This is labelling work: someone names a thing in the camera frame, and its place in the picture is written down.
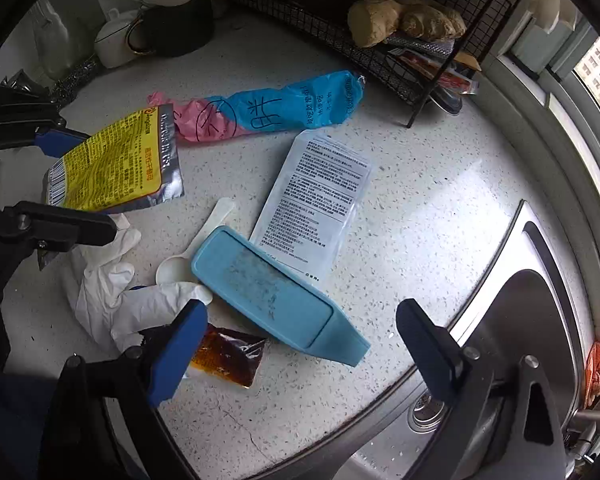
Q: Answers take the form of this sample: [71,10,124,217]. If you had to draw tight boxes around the blue plastic bag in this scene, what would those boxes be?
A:
[205,70,366,136]

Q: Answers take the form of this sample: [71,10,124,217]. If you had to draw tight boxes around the orange cloth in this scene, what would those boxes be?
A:
[584,341,600,408]

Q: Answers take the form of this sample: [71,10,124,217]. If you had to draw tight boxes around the white plastic bag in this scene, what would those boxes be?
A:
[525,0,581,36]

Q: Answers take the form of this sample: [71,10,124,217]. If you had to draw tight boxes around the white plastic spoon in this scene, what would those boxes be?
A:
[155,197,236,286]

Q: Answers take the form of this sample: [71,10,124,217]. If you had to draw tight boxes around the yellow and silver packet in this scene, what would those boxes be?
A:
[42,104,186,213]

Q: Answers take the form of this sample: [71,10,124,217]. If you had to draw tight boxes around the white disposable glove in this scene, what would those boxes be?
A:
[60,212,213,353]

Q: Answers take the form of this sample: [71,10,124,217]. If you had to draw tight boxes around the steel wool scourer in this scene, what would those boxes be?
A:
[50,57,103,106]

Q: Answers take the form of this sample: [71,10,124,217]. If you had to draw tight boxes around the ginger root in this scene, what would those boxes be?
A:
[347,0,468,48]

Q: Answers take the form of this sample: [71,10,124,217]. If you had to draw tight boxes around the light blue plastic case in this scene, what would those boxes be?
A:
[190,225,372,368]

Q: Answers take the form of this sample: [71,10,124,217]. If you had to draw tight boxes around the red snack packets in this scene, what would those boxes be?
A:
[387,47,481,96]

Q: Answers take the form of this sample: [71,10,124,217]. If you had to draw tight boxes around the stainless steel sink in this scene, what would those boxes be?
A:
[330,200,598,480]

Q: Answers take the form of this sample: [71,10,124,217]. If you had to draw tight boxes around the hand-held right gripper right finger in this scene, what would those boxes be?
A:
[395,298,568,480]

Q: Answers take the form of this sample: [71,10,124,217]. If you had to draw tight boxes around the white printed pouch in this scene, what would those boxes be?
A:
[250,129,376,283]

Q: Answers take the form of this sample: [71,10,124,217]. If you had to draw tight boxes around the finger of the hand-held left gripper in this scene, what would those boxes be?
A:
[0,195,118,286]
[0,86,92,158]

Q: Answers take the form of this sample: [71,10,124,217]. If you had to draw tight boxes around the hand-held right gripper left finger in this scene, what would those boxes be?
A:
[40,299,210,480]

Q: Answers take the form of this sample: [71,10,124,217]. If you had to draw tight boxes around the white teapot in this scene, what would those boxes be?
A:
[94,8,141,69]

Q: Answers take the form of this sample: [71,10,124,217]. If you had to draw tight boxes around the steel gooseneck faucet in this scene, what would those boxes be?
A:
[562,375,600,466]

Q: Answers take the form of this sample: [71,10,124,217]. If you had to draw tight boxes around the black wire rack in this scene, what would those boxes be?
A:
[215,0,533,128]

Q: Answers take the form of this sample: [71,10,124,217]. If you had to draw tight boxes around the black mug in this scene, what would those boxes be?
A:
[126,0,216,58]

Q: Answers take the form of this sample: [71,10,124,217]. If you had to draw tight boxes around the pink plastic bag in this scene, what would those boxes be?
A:
[147,91,251,143]

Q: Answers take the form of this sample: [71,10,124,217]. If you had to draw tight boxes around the orange sauce packet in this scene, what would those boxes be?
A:
[187,324,271,390]

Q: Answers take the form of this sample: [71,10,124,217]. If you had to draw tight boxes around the clear glass bottle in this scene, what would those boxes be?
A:
[32,0,88,81]

